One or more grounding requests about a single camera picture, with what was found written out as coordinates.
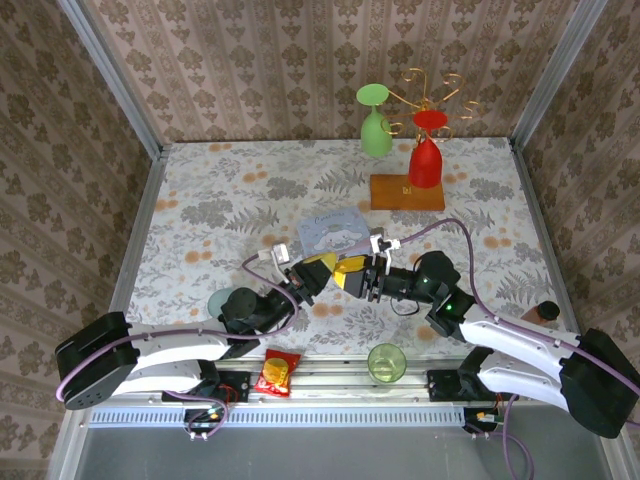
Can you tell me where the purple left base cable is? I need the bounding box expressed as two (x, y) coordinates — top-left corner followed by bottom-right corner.
(163, 388), (232, 442)

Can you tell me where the grey slotted cable duct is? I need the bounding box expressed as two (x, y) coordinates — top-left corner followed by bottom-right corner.
(88, 405), (469, 429)

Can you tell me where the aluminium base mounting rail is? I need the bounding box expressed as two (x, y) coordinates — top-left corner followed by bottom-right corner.
(147, 356), (506, 404)

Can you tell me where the light blue printed pouch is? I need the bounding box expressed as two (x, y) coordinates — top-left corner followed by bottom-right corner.
(296, 205), (373, 254)

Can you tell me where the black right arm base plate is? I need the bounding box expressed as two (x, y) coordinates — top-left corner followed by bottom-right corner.
(426, 368), (520, 403)

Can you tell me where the gold wire rack wooden base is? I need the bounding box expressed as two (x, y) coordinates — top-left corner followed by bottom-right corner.
(369, 67), (482, 214)

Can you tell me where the green plastic wine glass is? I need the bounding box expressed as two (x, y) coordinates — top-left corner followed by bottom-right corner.
(355, 83), (395, 158)

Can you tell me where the aluminium table side rail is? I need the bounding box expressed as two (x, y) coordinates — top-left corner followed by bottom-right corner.
(508, 138), (640, 480)
(47, 144), (169, 480)

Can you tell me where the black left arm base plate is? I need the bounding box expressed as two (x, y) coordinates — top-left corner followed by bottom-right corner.
(160, 368), (252, 404)

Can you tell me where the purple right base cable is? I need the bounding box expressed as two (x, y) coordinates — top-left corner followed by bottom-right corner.
(471, 392), (536, 480)

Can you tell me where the red snack packet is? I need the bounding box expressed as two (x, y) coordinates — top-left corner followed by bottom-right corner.
(253, 348), (303, 399)

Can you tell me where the brown bottle black cap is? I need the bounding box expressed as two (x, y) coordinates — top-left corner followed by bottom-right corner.
(520, 300), (561, 327)

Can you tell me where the aluminium frame post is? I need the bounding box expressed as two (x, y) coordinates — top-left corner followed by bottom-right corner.
(56, 0), (167, 159)
(510, 0), (611, 149)

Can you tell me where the green transparent plastic cup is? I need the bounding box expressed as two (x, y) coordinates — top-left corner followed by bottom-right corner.
(367, 342), (408, 386)

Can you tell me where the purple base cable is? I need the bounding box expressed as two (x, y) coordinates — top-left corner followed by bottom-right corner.
(163, 388), (232, 442)
(471, 392), (536, 480)

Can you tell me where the red plastic wine glass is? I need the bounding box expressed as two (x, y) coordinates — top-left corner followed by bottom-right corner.
(407, 109), (450, 190)

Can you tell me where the black connector board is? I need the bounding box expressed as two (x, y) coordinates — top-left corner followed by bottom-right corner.
(462, 407), (502, 435)
(183, 407), (227, 436)

